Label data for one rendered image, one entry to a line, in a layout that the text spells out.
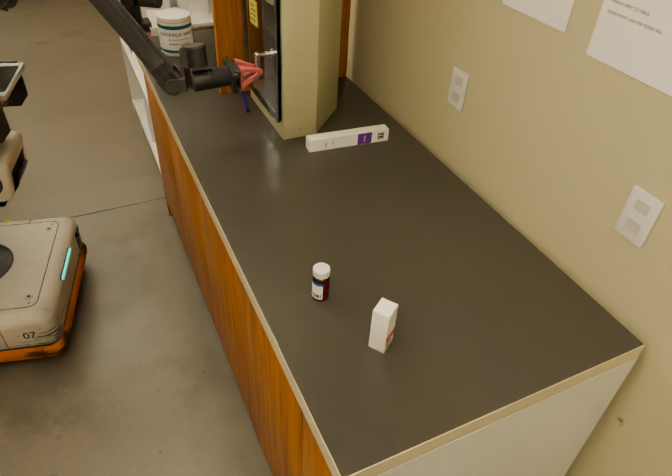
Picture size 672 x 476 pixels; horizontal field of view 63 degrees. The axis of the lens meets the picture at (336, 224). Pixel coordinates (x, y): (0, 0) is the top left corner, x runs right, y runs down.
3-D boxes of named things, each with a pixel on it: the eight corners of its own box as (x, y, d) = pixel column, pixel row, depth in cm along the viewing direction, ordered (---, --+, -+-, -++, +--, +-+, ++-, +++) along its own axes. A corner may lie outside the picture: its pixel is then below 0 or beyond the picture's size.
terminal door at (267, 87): (249, 84, 190) (243, -41, 165) (280, 125, 169) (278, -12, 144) (247, 84, 189) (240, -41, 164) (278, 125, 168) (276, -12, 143)
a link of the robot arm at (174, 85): (171, 84, 159) (166, 93, 152) (163, 43, 153) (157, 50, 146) (213, 81, 160) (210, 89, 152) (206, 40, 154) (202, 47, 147)
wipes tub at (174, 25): (190, 43, 229) (185, 6, 220) (198, 54, 220) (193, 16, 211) (158, 46, 225) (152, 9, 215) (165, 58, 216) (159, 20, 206)
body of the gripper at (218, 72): (228, 55, 159) (203, 59, 156) (239, 73, 153) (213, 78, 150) (230, 74, 163) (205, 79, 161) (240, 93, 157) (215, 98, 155)
